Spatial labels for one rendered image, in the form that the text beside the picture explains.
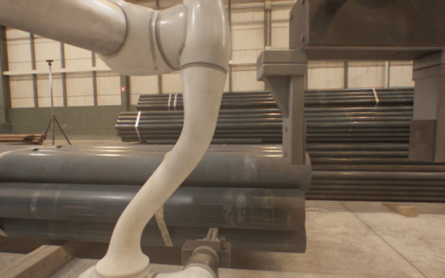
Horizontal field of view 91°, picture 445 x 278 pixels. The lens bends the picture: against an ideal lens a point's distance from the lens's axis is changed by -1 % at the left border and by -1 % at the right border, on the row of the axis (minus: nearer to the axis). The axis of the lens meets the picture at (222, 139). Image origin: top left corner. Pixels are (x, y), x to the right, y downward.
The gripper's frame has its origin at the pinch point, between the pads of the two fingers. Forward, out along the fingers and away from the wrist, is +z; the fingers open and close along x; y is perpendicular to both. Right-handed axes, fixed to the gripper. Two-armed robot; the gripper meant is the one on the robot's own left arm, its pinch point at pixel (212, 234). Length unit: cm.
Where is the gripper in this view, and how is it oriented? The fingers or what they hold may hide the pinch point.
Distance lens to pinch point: 78.6
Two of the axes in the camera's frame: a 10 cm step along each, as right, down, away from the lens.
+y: -0.1, -10.0, -0.7
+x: -9.9, 0.0, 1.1
